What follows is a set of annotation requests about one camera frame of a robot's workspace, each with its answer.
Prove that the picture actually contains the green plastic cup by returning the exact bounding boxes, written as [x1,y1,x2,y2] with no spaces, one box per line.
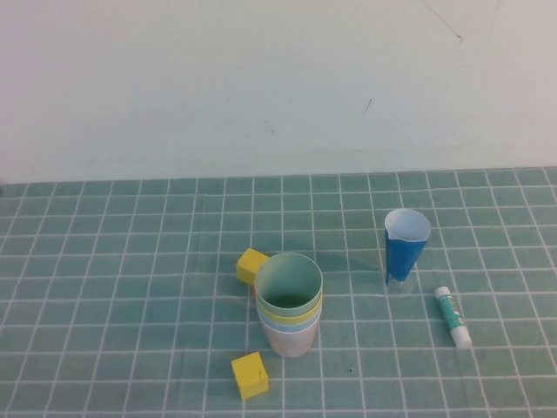
[254,252,325,321]

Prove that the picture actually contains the yellow plastic cup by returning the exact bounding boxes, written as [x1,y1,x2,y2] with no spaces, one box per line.
[255,291,325,329]

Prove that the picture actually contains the yellow cube block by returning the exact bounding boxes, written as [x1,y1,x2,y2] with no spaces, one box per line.
[231,351,270,401]
[235,247,271,287]

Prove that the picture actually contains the blue paper cone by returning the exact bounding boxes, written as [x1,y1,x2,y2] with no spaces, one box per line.
[384,208,432,285]

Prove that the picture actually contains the pink plastic cup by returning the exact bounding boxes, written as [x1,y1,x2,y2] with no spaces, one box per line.
[260,317,322,360]

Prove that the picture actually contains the small clear glass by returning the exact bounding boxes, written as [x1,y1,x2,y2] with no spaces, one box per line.
[385,269,415,295]

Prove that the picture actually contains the green checked tablecloth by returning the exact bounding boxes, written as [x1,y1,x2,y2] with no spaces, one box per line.
[0,168,557,418]

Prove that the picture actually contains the white green glue stick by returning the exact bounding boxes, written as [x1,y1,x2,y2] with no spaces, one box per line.
[433,286,473,349]

